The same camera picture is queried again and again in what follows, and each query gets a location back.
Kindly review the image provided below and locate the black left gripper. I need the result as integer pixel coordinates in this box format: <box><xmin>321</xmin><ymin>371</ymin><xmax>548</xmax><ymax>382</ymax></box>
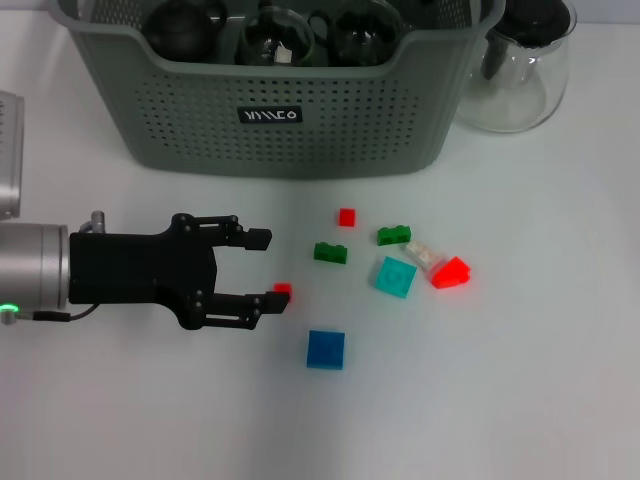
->
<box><xmin>68</xmin><ymin>213</ymin><xmax>291</xmax><ymax>331</ymax></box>

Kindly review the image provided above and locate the teal square toy block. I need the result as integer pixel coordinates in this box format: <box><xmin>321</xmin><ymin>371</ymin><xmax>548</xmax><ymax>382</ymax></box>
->
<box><xmin>369</xmin><ymin>256</ymin><xmax>419</xmax><ymax>300</ymax></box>

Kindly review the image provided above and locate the green toy brick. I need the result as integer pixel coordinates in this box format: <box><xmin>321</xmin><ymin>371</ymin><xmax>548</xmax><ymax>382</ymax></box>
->
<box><xmin>313</xmin><ymin>241</ymin><xmax>349</xmax><ymax>265</ymax></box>
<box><xmin>376</xmin><ymin>225</ymin><xmax>412</xmax><ymax>247</ymax></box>

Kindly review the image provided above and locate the bright red toy brick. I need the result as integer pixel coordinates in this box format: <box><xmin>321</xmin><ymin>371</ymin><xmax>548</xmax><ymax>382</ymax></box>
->
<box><xmin>430</xmin><ymin>256</ymin><xmax>472</xmax><ymax>291</ymax></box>

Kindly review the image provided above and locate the glass teacup with black base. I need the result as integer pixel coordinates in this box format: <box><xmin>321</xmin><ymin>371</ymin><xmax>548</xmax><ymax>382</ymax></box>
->
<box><xmin>235</xmin><ymin>2</ymin><xmax>317</xmax><ymax>67</ymax></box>
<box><xmin>309</xmin><ymin>0</ymin><xmax>405</xmax><ymax>66</ymax></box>

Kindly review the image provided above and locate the blue square toy block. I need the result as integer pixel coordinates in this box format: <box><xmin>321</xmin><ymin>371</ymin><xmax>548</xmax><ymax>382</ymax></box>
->
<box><xmin>305</xmin><ymin>329</ymin><xmax>346</xmax><ymax>371</ymax></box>

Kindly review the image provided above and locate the grey-green perforated storage bin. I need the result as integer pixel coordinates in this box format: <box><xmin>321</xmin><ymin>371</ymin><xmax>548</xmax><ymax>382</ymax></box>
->
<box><xmin>47</xmin><ymin>0</ymin><xmax>506</xmax><ymax>180</ymax></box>

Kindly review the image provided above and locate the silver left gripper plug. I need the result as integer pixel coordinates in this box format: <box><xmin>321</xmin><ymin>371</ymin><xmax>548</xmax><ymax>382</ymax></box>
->
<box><xmin>79</xmin><ymin>211</ymin><xmax>108</xmax><ymax>235</ymax></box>

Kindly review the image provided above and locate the black clay teapot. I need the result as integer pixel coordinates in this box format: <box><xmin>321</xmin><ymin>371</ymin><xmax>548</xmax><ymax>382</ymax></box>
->
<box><xmin>144</xmin><ymin>0</ymin><xmax>229</xmax><ymax>64</ymax></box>

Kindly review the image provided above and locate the glass carafe with black lid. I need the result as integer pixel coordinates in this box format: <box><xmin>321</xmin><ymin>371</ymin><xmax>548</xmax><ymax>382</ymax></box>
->
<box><xmin>452</xmin><ymin>0</ymin><xmax>579</xmax><ymax>135</ymax></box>

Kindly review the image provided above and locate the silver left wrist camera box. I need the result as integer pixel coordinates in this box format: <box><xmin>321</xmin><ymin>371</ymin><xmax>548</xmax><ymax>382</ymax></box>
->
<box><xmin>0</xmin><ymin>91</ymin><xmax>25</xmax><ymax>220</ymax></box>

